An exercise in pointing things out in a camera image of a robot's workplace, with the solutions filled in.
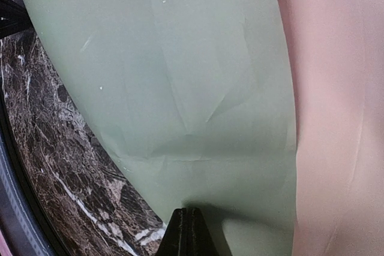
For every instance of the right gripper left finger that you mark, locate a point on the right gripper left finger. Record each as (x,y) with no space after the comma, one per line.
(174,241)

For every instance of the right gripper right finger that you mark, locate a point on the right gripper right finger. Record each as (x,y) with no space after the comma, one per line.
(205,234)

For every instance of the green and pink wrapping paper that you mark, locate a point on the green and pink wrapping paper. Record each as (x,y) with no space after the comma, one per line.
(267,115)

